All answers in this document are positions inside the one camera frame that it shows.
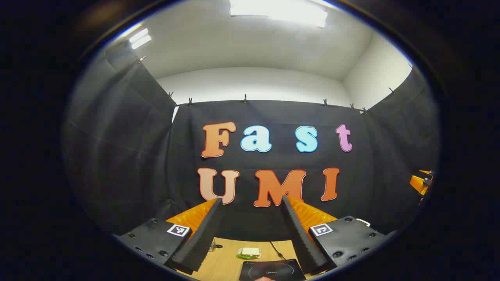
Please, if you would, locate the black induction cooktop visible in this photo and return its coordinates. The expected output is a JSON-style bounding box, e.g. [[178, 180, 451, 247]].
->
[[239, 258, 307, 281]]

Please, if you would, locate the small ceiling light panel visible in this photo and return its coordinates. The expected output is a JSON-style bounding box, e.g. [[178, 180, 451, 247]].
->
[[129, 28, 152, 50]]

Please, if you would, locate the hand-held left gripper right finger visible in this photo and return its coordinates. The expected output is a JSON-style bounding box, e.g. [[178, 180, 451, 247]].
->
[[281, 195, 397, 276]]

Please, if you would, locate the black backdrop cloth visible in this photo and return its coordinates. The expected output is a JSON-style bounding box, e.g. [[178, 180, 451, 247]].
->
[[62, 41, 440, 242]]

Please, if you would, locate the large ceiling light panel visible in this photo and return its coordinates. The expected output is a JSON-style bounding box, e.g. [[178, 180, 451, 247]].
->
[[230, 0, 328, 28]]

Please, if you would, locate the sandwich with lettuce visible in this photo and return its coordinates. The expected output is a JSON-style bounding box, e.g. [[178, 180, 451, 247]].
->
[[237, 247, 261, 260]]

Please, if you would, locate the black power cable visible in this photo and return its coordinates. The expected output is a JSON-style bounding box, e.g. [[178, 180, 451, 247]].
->
[[270, 241, 286, 261]]

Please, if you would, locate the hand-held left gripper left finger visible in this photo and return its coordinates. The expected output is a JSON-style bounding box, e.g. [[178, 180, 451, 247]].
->
[[113, 198, 224, 275]]

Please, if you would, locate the row of backdrop clips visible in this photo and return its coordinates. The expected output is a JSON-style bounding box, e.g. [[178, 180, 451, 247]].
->
[[137, 56, 396, 116]]

